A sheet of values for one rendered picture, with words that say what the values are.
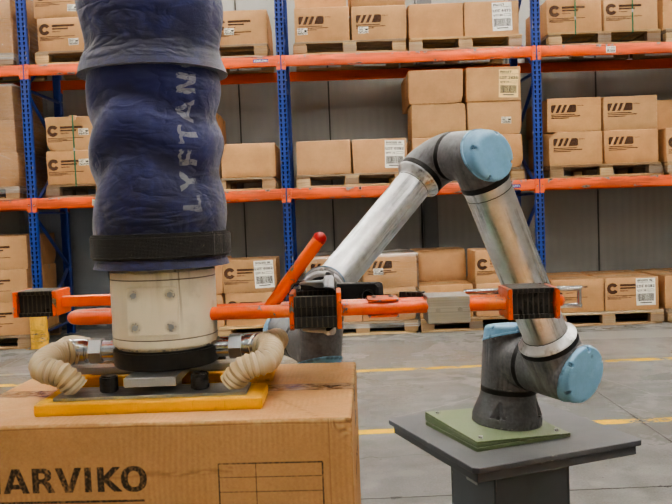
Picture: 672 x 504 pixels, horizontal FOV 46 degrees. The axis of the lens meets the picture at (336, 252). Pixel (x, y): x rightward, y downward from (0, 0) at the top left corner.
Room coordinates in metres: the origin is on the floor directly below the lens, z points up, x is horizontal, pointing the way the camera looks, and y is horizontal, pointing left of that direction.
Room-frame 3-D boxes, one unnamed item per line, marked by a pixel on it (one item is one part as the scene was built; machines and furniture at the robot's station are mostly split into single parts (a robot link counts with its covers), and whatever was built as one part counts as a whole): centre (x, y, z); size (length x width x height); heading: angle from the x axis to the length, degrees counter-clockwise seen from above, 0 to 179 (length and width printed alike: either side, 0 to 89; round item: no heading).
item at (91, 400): (1.19, 0.29, 1.11); 0.34 x 0.10 x 0.05; 90
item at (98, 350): (1.29, 0.29, 1.15); 0.34 x 0.25 x 0.06; 90
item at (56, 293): (1.55, 0.59, 1.21); 0.09 x 0.08 x 0.05; 0
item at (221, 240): (1.29, 0.29, 1.33); 0.23 x 0.23 x 0.04
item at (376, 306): (1.41, 0.09, 1.21); 0.93 x 0.30 x 0.04; 90
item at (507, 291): (1.28, -0.31, 1.21); 0.08 x 0.07 x 0.05; 90
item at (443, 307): (1.29, -0.18, 1.20); 0.07 x 0.07 x 0.04; 0
